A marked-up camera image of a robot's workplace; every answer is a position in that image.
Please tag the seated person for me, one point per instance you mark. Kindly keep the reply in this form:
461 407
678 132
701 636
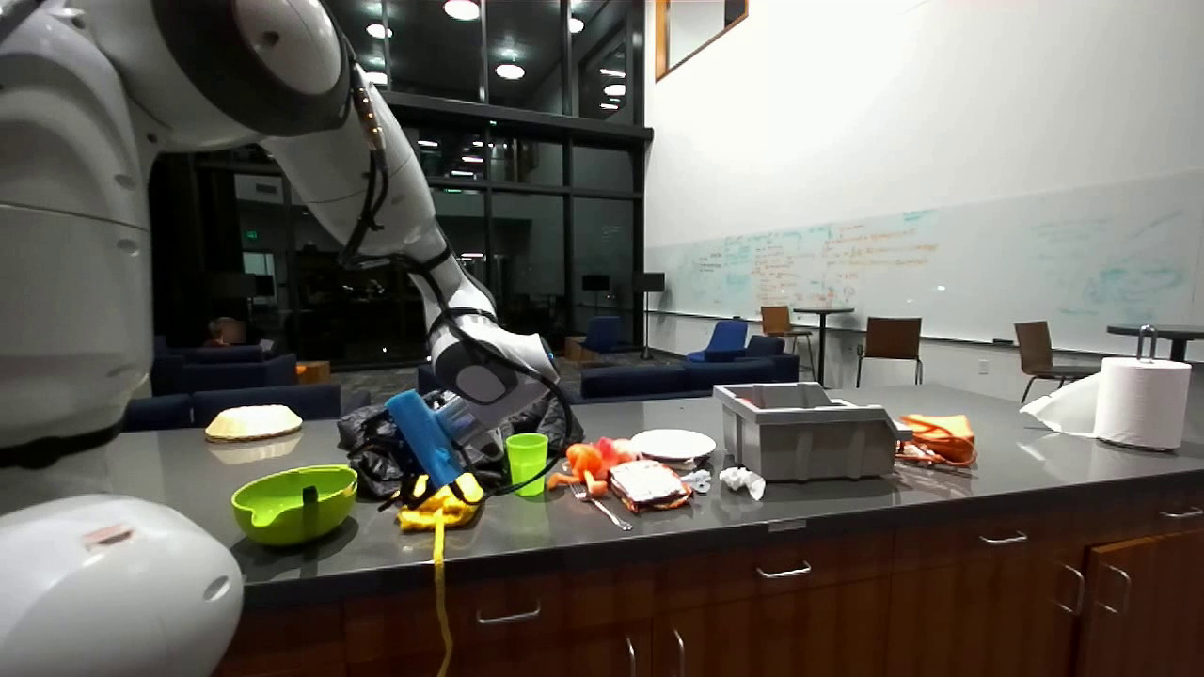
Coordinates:
223 332

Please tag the long navy blue sofa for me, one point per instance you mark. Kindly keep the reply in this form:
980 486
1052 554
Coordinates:
701 372

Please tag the small round high table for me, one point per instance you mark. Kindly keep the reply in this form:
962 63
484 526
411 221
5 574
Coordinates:
820 311

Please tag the toy sandwich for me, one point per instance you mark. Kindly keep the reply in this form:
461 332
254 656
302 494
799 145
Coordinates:
648 483

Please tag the small white crumpled item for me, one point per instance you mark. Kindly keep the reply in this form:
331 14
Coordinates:
742 483

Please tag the grey brown chair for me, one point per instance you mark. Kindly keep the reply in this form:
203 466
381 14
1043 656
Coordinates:
1039 346

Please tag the orange snack bag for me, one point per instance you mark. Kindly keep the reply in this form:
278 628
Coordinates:
943 436

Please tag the dark round table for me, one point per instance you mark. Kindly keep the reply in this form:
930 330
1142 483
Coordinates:
1161 332

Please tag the long wall whiteboard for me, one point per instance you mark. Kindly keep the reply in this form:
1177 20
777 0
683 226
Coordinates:
943 258

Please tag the black puffer jacket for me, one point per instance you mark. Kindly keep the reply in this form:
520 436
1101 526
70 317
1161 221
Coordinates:
371 445

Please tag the bright blue chair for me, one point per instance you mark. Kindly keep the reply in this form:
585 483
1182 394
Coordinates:
723 338

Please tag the green plastic cup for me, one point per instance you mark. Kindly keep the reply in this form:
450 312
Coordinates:
526 463

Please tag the white paper towel roll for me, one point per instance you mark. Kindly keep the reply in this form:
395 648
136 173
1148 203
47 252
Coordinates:
1143 405

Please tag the orange wooden chair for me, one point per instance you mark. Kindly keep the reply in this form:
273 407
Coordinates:
777 322

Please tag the lime green mixing bowl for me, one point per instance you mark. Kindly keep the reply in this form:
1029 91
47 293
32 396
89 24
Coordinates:
291 511

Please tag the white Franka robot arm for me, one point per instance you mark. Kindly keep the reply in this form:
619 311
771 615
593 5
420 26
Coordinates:
77 248

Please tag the orange toy food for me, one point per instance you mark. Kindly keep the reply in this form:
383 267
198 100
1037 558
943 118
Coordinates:
589 461

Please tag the loose white paper sheet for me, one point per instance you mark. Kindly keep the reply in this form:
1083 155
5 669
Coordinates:
1063 407

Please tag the dark navy couch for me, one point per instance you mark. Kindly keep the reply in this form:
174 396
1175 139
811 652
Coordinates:
237 399

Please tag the white plate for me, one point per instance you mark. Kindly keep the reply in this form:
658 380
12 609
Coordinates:
676 445

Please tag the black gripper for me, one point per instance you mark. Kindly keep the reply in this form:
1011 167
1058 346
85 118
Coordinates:
491 417

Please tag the grey metal box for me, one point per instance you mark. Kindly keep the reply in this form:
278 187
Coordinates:
811 436

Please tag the dark wooden counter cabinet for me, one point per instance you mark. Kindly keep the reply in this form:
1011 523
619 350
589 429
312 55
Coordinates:
879 588

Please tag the black framed window wall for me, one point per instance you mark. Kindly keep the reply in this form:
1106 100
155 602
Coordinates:
526 213

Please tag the cream shallow plate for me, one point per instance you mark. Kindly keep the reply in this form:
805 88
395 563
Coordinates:
254 422

